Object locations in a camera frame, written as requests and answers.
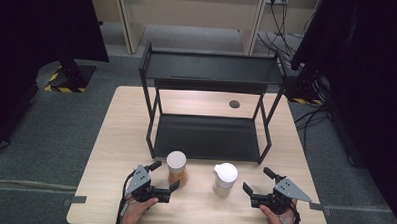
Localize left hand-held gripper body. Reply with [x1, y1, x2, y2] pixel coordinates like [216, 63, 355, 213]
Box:
[124, 164, 173, 205]

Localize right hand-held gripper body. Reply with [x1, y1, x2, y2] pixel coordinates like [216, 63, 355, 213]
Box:
[249, 175, 314, 217]

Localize white-lidded jar with orange contents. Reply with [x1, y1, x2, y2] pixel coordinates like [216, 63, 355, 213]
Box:
[165, 150, 190, 189]

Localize white-lidded jar with spout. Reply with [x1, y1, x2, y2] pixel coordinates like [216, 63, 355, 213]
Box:
[212, 162, 240, 199]

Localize black two-tier metal rack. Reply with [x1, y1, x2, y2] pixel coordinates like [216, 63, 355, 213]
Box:
[135, 40, 290, 166]

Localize person's left hand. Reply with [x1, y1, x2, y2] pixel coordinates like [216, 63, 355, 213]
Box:
[116, 194, 161, 224]

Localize person's right hand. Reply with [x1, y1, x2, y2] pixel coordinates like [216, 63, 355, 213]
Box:
[258, 197, 300, 224]

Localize grey tape strip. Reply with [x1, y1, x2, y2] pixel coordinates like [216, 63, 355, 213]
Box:
[62, 194, 88, 208]
[308, 201, 333, 217]

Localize stand base with yellow-black tape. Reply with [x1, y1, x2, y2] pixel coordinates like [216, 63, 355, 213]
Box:
[42, 60, 98, 94]
[282, 67, 326, 106]

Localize black curtain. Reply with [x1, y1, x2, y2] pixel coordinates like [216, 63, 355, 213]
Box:
[284, 0, 397, 224]
[0, 0, 112, 159]

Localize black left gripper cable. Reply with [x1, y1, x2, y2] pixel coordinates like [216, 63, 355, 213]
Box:
[115, 168, 137, 224]

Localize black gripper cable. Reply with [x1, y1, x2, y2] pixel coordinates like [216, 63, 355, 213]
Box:
[115, 168, 137, 224]
[284, 200, 303, 224]

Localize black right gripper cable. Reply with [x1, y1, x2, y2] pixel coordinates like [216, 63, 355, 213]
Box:
[284, 200, 303, 224]

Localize black floor cables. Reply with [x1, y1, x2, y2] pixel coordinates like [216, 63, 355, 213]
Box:
[292, 101, 332, 150]

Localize black cable bundle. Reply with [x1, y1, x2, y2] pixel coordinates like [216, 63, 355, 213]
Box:
[255, 0, 308, 64]

